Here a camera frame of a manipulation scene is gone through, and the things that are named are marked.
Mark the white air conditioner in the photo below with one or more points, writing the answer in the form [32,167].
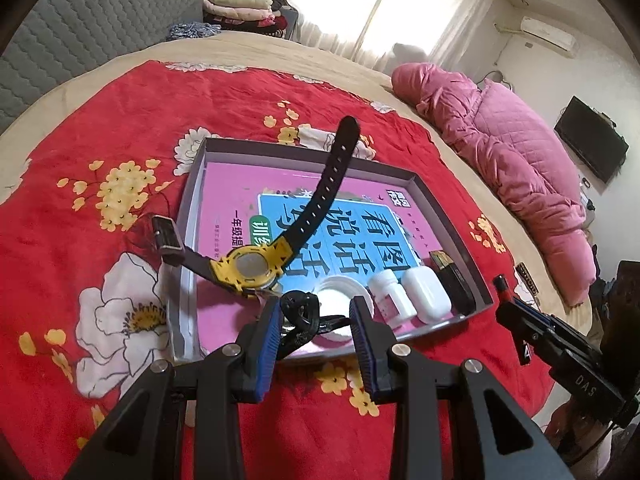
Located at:
[547,32]

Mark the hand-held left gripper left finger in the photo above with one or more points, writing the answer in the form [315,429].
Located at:
[262,350]

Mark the pink quilt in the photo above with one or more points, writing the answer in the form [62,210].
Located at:
[500,150]

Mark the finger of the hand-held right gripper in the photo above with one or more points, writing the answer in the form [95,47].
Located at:
[515,320]
[560,327]

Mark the white earbuds case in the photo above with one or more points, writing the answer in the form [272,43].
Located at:
[425,295]

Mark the grey cloth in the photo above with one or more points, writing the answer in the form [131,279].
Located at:
[407,52]

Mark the shallow cardboard box tray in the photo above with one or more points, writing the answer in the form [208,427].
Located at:
[445,215]

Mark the pink and blue book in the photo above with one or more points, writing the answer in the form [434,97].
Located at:
[235,195]

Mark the blue patterned cloth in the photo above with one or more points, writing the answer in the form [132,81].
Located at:
[192,30]

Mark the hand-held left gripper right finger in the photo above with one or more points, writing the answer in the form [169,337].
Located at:
[365,350]

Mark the white round lid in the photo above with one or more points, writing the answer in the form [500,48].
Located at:
[340,292]

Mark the red floral blanket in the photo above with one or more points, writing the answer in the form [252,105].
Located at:
[125,120]

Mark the black television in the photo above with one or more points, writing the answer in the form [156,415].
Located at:
[592,140]

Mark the grey quilted headboard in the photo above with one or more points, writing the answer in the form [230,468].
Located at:
[100,20]

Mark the stack of folded clothes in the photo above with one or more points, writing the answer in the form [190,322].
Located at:
[235,5]

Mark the black gold small bar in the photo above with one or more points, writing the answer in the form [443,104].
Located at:
[527,280]

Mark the small white pill bottle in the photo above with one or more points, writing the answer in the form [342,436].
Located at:
[392,300]

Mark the white curtain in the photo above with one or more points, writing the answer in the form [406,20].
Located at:
[340,0]

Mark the yellow and black wristwatch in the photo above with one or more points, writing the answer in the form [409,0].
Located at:
[320,195]

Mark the black and gold lighter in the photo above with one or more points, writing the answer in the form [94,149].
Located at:
[457,285]

